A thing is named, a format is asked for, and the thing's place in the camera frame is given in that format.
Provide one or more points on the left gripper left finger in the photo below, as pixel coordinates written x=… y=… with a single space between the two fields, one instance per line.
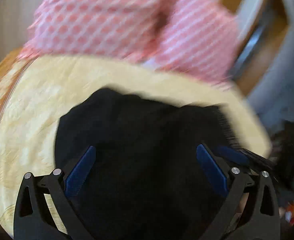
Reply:
x=43 y=208

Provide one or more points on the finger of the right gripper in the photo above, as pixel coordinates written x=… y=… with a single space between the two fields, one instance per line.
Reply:
x=245 y=158

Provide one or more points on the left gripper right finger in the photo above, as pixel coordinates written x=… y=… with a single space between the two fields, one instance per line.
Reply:
x=250 y=209

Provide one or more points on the black pants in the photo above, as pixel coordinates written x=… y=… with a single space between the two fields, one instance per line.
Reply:
x=146 y=182

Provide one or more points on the bed with cream bedspread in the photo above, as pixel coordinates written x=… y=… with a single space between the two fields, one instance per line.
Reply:
x=36 y=93

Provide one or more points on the right pink polka-dot pillow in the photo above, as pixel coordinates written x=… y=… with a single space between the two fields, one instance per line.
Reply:
x=199 y=39

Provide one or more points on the pink polka-dot pillow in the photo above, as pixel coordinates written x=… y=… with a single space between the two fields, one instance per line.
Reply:
x=199 y=39
x=122 y=29

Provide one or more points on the left pink polka-dot pillow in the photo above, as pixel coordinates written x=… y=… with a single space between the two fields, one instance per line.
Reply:
x=122 y=29

